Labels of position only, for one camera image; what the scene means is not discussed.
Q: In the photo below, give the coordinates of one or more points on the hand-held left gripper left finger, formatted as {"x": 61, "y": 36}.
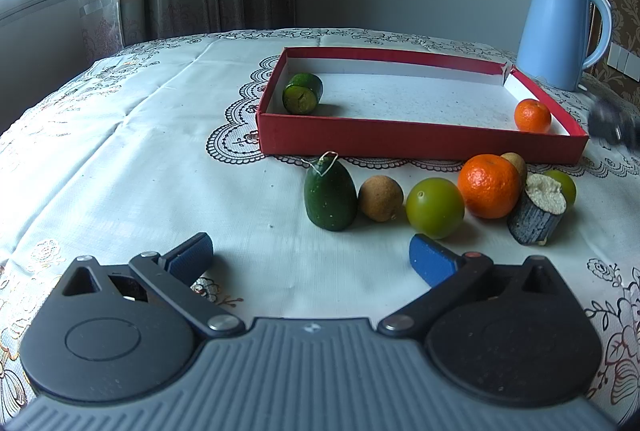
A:
{"x": 190, "y": 256}

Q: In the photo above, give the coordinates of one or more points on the white embroidered tablecloth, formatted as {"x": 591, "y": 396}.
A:
{"x": 125, "y": 161}

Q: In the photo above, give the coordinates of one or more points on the small orange mandarin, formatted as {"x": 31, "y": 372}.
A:
{"x": 532, "y": 116}

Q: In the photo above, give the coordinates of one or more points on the cut green cucumber piece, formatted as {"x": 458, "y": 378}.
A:
{"x": 302, "y": 93}

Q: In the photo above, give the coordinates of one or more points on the light blue electric kettle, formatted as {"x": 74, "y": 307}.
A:
{"x": 555, "y": 31}

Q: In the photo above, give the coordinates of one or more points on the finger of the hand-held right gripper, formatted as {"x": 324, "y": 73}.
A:
{"x": 607, "y": 123}

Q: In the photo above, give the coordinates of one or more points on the small green tomato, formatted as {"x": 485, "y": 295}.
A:
{"x": 566, "y": 186}

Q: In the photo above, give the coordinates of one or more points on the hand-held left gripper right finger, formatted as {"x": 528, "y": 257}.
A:
{"x": 430, "y": 258}

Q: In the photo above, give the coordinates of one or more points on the large orange mandarin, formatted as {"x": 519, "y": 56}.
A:
{"x": 490, "y": 186}

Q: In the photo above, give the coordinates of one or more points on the dark sugarcane piece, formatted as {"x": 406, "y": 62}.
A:
{"x": 532, "y": 221}

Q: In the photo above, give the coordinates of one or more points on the round brown fruit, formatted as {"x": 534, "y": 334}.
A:
{"x": 518, "y": 162}
{"x": 381, "y": 198}

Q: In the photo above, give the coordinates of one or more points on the dark green avocado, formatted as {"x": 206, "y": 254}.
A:
{"x": 330, "y": 201}

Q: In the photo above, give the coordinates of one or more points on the red cardboard box tray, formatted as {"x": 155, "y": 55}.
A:
{"x": 400, "y": 141}

